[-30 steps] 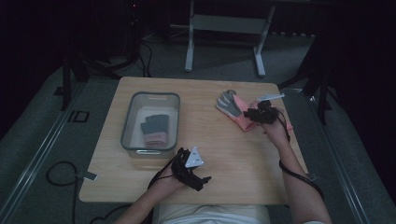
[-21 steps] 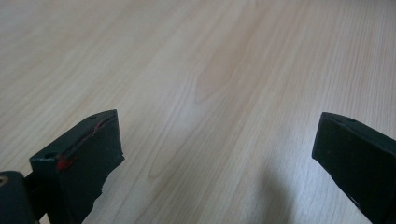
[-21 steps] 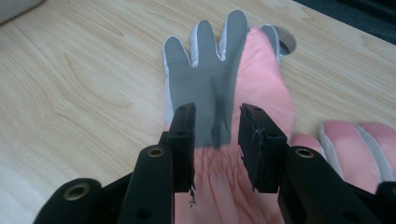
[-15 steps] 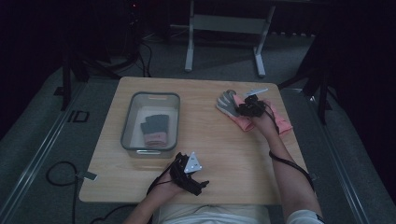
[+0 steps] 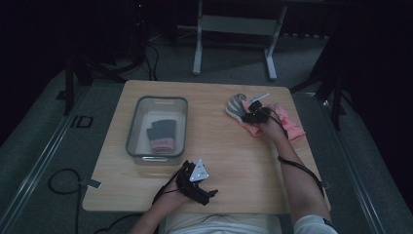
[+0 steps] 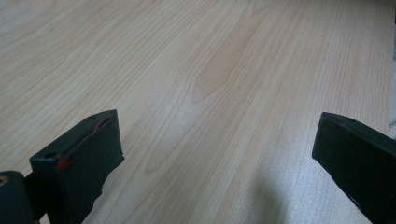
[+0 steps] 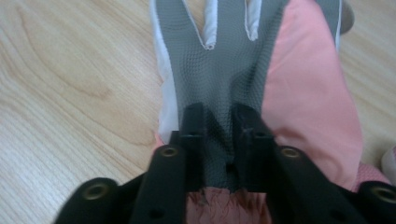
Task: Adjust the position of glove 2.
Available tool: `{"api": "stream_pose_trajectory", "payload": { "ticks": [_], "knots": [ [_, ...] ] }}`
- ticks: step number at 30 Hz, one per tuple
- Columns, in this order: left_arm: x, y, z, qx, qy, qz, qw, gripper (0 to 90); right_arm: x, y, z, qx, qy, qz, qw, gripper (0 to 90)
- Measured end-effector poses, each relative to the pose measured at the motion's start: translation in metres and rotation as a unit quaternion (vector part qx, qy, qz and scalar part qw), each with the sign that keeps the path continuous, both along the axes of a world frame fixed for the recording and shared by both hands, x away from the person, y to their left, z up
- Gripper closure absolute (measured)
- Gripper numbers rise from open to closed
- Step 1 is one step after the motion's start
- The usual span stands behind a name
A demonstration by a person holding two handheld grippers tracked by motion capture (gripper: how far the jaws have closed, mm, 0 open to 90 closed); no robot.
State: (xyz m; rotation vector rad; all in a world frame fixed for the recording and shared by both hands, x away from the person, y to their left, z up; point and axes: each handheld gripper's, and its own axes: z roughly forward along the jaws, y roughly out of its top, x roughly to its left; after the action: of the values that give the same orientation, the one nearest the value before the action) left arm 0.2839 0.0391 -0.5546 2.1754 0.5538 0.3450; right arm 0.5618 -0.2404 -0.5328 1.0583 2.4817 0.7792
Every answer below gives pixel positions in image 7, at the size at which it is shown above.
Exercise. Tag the pink glove with printed back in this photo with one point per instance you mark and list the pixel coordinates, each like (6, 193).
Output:
(371, 176)

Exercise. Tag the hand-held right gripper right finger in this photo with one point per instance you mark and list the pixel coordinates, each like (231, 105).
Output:
(253, 140)

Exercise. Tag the pink glove with grey palm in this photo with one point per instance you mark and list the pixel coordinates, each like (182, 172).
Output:
(305, 93)

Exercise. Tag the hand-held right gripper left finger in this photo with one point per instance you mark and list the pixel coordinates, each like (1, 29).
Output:
(193, 137)

